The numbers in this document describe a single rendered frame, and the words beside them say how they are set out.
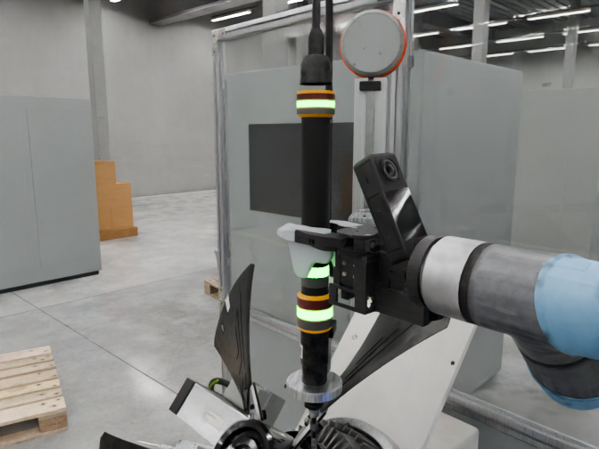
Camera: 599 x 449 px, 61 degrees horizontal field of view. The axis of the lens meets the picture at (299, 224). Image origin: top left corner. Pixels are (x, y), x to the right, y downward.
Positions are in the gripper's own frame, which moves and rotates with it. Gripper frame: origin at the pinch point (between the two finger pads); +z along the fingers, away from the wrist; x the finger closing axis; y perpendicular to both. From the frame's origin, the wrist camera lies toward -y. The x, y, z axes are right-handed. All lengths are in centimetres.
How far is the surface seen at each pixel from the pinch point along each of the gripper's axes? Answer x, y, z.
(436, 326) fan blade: 12.3, 13.0, -12.3
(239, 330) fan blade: 7.4, 23.0, 23.8
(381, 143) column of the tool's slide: 58, -8, 34
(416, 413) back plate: 28.4, 37.1, 0.8
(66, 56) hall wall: 393, -184, 1236
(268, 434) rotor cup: -2.1, 29.5, 3.9
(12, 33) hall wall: 283, -221, 1229
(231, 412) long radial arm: 9, 42, 30
